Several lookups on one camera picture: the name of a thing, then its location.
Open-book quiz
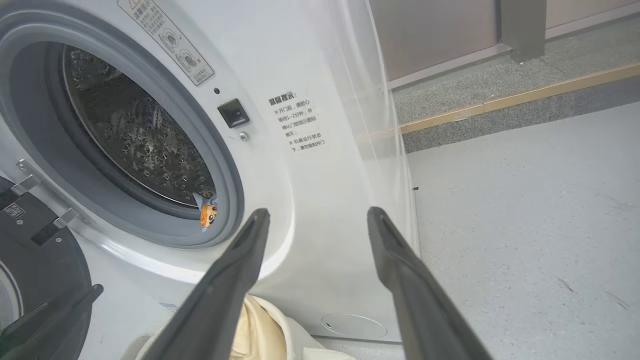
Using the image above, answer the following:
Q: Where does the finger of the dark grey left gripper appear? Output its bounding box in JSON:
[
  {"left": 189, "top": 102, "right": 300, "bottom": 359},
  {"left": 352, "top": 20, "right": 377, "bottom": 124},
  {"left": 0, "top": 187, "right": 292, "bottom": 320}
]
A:
[{"left": 0, "top": 284, "right": 104, "bottom": 353}]

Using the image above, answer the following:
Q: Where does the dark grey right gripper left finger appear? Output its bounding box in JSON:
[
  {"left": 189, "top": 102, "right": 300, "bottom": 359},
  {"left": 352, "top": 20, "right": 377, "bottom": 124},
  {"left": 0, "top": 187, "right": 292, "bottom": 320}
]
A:
[{"left": 142, "top": 208, "right": 271, "bottom": 360}]

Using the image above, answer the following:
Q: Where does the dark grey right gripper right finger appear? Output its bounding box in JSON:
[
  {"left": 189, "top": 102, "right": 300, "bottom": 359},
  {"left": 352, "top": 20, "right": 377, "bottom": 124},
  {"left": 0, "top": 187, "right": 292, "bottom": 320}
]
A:
[{"left": 367, "top": 206, "right": 493, "bottom": 360}]

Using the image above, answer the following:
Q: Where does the dark round washing machine door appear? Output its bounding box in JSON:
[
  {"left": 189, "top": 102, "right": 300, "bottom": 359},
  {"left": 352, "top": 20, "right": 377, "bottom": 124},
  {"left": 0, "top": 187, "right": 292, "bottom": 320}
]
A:
[{"left": 0, "top": 175, "right": 94, "bottom": 360}]

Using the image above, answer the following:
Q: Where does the blue orange printed garment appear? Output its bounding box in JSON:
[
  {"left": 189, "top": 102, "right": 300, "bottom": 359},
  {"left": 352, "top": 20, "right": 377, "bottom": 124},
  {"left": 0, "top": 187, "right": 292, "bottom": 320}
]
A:
[{"left": 192, "top": 190, "right": 219, "bottom": 231}]

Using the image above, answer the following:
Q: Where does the cream canvas laundry basket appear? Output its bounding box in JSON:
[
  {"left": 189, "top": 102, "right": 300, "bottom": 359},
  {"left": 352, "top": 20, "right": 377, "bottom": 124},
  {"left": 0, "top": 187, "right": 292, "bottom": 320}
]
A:
[{"left": 135, "top": 294, "right": 356, "bottom": 360}]

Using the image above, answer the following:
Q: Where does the white washing machine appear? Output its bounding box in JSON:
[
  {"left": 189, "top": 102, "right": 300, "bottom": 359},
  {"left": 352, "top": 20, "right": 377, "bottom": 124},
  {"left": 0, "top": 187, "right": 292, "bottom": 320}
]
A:
[{"left": 0, "top": 0, "right": 419, "bottom": 346}]

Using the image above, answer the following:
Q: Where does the grey warning pictogram sticker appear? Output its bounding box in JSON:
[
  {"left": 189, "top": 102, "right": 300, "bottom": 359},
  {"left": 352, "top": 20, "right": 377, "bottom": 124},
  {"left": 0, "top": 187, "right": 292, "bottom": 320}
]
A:
[{"left": 117, "top": 0, "right": 215, "bottom": 87}]

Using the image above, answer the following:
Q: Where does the grey metal post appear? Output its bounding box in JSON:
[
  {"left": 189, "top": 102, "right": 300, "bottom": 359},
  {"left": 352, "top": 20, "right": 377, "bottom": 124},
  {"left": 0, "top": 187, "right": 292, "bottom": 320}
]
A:
[{"left": 500, "top": 0, "right": 547, "bottom": 64}]

